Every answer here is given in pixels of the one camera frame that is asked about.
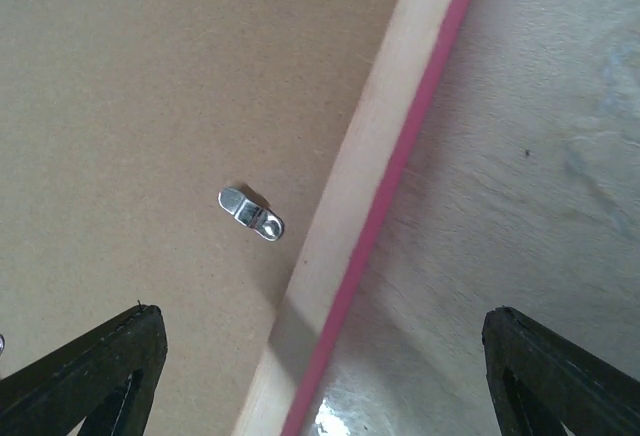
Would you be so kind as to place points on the brown cardboard backing board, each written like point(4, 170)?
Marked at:
point(121, 121)

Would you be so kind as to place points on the silver metal turn clip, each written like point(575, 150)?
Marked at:
point(250, 214)

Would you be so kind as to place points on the pink wooden picture frame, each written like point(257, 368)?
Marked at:
point(359, 190)

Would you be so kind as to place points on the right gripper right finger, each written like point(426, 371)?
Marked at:
point(542, 384)

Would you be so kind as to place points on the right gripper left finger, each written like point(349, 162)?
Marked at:
point(102, 383)

